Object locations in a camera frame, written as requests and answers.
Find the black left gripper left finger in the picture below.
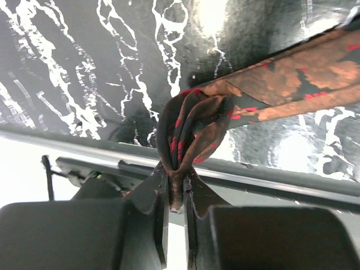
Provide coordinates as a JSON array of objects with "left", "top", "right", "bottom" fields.
[{"left": 1, "top": 164, "right": 169, "bottom": 269}]

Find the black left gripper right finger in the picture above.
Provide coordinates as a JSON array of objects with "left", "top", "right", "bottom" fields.
[{"left": 183, "top": 172, "right": 359, "bottom": 269}]

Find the brown floral long tie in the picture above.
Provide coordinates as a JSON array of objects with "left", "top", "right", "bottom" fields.
[{"left": 156, "top": 26, "right": 359, "bottom": 210}]

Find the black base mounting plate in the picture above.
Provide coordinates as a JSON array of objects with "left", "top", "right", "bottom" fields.
[{"left": 1, "top": 124, "right": 359, "bottom": 214}]

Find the black marble pattern mat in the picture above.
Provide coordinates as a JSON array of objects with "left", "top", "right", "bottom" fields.
[{"left": 1, "top": 1, "right": 359, "bottom": 147}]

